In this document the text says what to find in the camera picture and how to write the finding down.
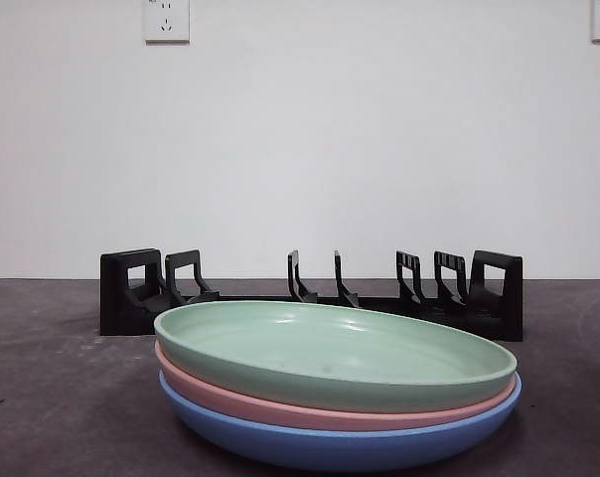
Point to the green round plate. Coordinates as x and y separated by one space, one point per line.
330 348

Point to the pink round plate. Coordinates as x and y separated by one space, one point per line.
340 421

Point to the blue round plate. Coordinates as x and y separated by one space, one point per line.
330 452

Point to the black plastic plate rack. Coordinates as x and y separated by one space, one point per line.
116 298

